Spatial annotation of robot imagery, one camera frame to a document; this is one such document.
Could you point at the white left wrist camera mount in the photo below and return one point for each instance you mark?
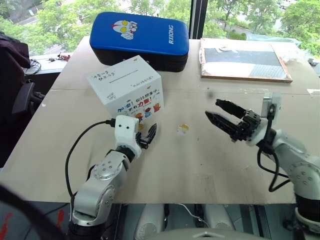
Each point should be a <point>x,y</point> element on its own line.
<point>125,130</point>

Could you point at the small yellow wrapped candy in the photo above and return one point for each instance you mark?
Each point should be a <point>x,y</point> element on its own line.
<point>185,127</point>

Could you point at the dark rounded shape red marks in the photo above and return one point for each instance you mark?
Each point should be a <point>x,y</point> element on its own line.
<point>22,217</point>

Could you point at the dark window frame post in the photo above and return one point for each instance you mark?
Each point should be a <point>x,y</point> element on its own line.
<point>198,18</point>

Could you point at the blue RXIONG kick pad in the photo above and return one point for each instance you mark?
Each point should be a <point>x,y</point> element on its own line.
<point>140,37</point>

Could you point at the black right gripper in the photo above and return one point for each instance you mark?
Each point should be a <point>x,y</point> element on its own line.
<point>246,126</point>

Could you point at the clear plastic sheet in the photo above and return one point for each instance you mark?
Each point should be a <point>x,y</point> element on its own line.
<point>272,38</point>

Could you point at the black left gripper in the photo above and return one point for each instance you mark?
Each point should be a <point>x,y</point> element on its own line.
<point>143,142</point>

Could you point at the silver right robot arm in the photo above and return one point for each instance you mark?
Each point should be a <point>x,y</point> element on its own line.
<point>297,170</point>

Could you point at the white box with slot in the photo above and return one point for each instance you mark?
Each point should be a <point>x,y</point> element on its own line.
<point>130,82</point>

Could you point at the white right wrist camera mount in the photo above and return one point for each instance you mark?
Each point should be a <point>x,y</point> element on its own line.
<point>272,110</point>

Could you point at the white rounded robot leg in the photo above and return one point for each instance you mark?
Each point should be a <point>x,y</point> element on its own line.
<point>220,216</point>
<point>150,220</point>

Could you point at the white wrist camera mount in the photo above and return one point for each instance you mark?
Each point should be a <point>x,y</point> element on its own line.
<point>125,130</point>
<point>272,110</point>

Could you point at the wooden framed dark board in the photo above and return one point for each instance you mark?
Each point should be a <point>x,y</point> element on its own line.
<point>242,62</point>

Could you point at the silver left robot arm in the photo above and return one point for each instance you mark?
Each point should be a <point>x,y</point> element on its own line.
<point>105,175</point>

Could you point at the grey robot torso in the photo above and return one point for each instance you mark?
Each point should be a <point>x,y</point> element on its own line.
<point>205,235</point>

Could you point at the black office chair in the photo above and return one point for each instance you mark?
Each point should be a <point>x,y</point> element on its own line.
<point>15,100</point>

